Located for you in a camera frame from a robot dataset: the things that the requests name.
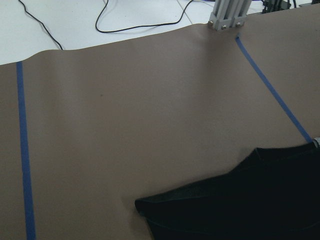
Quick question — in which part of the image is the black t-shirt with logo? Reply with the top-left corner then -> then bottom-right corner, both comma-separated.
134,138 -> 320,240

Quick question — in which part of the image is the brown paper table cover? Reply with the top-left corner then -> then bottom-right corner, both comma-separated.
0,4 -> 320,240

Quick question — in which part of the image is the black pendant cable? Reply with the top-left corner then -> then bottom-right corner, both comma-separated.
18,0 -> 196,50

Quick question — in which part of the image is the aluminium frame post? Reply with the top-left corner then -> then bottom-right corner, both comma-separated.
208,0 -> 252,31

